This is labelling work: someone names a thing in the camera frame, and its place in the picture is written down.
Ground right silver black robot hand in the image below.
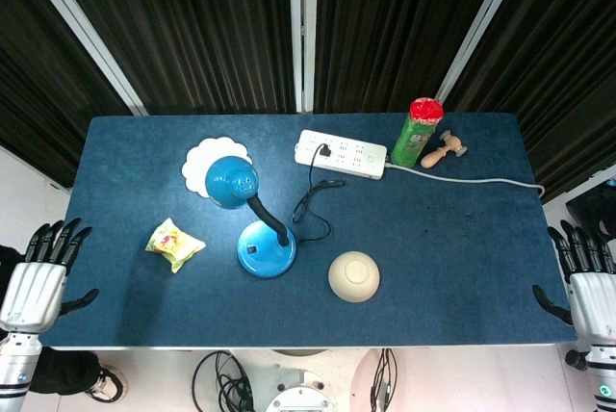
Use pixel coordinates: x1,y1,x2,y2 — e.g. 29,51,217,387
531,219,616,348

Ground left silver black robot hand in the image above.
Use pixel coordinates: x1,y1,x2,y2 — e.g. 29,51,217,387
0,218,100,334

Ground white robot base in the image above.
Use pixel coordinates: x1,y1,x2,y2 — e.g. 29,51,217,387
225,348,392,412

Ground blue desk lamp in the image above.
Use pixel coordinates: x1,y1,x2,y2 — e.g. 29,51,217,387
205,155,298,280

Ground black device with blue strip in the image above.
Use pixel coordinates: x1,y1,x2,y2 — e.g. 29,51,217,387
563,179,616,244

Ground black white sneaker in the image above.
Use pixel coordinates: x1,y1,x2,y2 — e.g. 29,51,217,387
85,366,129,403

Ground yellow snack bag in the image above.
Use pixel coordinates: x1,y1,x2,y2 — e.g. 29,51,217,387
145,218,207,274

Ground blue table mat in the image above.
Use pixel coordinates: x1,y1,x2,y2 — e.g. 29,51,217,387
38,112,578,348

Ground white scalloped coaster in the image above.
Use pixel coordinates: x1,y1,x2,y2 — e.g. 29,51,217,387
182,138,254,199

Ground small wooden mallet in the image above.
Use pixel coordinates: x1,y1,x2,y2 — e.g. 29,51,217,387
420,130,468,169

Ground green can with red lid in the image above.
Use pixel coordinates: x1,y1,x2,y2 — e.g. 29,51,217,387
390,97,445,167

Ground beige upturned bowl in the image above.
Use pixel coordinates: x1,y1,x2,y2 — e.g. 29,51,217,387
327,250,381,304

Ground white power strip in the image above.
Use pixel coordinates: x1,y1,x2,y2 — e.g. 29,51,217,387
294,129,388,181

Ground black corrugated curtain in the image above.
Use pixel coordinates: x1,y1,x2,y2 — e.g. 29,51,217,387
0,0,616,204

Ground white power strip cable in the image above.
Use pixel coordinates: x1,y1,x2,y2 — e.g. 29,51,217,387
384,162,547,200

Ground black cable bundle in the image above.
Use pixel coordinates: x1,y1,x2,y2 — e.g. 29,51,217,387
191,349,255,412

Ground black hanging cables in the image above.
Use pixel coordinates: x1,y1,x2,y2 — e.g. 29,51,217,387
369,348,399,412

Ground white frame post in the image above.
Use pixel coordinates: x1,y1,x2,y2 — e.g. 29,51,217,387
287,0,320,114
13,0,148,116
435,0,533,104

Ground black power cord with plug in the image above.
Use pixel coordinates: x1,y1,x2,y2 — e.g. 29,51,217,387
292,142,347,243

